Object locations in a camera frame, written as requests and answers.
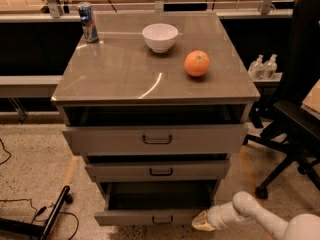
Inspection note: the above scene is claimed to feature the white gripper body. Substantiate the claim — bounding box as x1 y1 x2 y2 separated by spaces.
206 202 241 230

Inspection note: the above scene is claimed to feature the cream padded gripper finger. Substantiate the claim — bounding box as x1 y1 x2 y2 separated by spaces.
192 210 215 232

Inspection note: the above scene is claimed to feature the grey bottom drawer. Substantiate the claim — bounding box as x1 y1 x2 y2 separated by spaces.
95 180 218 226

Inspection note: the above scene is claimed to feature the grey drawer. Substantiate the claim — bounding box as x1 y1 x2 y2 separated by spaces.
63 124 247 155
86 160 230 182
95 180 218 226

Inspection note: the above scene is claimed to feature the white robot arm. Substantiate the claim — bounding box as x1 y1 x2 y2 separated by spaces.
192 191 320 240

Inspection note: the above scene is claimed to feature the grey middle drawer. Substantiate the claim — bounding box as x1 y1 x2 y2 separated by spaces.
86 160 230 182

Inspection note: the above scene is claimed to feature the grey top drawer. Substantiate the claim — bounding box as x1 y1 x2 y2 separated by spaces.
63 124 247 155

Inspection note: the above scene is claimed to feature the grey drawer cabinet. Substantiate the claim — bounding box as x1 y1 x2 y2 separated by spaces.
50 11 261 198

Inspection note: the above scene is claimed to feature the black office chair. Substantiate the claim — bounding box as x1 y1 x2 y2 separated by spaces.
245 0 320 199

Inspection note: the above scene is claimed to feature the grey side shelf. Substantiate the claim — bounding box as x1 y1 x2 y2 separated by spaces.
254 73 282 88

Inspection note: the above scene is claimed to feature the orange fruit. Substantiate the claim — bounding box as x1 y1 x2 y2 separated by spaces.
184 50 210 77

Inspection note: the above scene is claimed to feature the right clear pump bottle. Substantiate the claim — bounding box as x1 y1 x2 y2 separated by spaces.
262 54 277 79

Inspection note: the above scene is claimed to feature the white bowl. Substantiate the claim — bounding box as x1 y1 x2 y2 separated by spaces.
142 23 178 53

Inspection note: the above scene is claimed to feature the black floor stand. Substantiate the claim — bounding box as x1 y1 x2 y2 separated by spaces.
0 185 74 240

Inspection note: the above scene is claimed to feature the blue silver drink can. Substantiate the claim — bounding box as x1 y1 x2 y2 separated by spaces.
77 2 99 43

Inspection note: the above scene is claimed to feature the black floor cable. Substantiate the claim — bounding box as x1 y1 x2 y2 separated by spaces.
0 137 80 240

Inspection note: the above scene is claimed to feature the grey metal bench rail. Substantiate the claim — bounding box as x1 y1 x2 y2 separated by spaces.
0 75 62 98

